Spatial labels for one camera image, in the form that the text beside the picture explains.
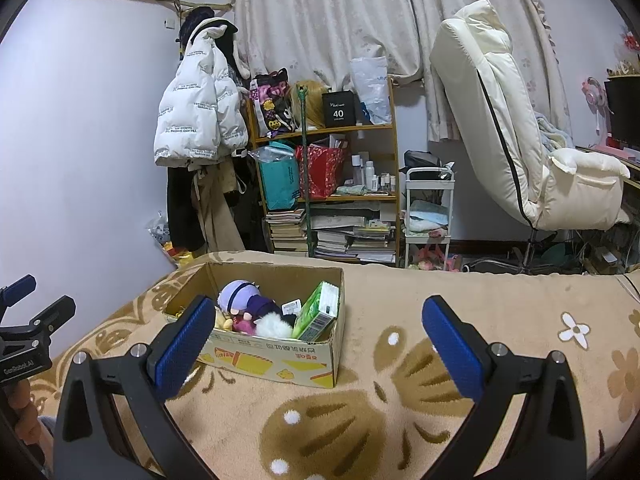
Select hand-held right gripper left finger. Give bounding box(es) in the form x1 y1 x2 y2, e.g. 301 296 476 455
52 295 218 480

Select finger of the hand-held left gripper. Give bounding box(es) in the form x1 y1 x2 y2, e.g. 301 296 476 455
0 274 38 307
29 296 77 343

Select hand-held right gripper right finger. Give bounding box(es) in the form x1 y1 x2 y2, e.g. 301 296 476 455
421 295 587 480

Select pink plush bear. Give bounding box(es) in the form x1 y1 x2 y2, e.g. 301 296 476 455
232 311 258 336

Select purple haired plush doll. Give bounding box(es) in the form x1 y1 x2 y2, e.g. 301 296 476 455
217 280 283 318

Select white fluffy plush toy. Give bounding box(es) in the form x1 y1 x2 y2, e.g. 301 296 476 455
255 312 294 339

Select cardboard box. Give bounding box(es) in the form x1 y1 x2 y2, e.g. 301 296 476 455
161 261 347 390

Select black item with white label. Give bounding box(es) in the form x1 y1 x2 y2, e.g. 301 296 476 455
281 299 303 328

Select green tissue pack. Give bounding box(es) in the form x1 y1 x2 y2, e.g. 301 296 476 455
291 281 341 343

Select person's left hand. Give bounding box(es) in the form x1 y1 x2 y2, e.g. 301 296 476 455
7 380 43 443

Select beige patterned blanket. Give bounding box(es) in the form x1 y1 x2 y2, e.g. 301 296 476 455
30 250 640 480

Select pink toy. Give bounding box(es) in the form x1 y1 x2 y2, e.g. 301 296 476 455
410 242 461 271

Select clear bag of toys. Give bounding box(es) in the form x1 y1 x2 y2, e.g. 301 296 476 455
147 212 193 268

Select beige coat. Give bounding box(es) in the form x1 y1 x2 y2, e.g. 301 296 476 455
192 162 246 253

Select folded light blue towels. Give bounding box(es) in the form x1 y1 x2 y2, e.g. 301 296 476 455
406 200 448 233

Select black coat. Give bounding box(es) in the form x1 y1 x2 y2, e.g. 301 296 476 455
166 165 206 256

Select stack of books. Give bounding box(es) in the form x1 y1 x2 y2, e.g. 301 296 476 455
265 207 398 265

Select dark hanging clothes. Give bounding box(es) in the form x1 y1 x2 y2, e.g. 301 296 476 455
225 152 266 251

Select white trolley cart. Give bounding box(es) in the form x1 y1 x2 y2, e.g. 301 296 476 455
404 162 456 268

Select group of cosmetic bottles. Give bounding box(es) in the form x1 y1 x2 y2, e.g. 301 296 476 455
350 154 398 195

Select teal bag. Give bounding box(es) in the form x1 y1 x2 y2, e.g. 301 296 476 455
255 141 301 212

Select green pole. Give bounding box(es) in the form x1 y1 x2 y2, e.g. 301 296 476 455
296 86 316 258

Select red patterned bag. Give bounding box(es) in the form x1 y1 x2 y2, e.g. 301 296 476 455
295 135 347 198

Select light blue cloth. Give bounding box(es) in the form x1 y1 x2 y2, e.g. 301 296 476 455
535 110 573 153

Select white recliner chair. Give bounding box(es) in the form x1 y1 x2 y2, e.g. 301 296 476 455
430 0 632 233

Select wooden shelf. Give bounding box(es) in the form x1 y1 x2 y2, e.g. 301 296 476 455
246 77 401 267

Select white puffer jacket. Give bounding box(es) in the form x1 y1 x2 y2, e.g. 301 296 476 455
152 17 249 167

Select printed black pink bag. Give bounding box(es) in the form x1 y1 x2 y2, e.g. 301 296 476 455
250 67 296 138

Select black box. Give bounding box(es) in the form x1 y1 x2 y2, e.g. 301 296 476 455
321 89 362 128

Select white plastic bag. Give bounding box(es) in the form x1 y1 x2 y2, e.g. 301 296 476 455
350 56 393 126

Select blonde wig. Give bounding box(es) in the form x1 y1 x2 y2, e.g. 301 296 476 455
290 80 333 131

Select pink desk fan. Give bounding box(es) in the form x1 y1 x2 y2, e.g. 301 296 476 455
582 76 615 136

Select black monitor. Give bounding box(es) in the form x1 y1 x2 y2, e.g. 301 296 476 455
605 77 640 148

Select black hooded garment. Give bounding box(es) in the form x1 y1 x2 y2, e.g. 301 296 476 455
177 6 241 51

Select wooden hanging rod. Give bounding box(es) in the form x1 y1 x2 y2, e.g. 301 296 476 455
150 0 233 17

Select floral white curtain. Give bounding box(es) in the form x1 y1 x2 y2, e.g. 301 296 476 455
227 0 573 143

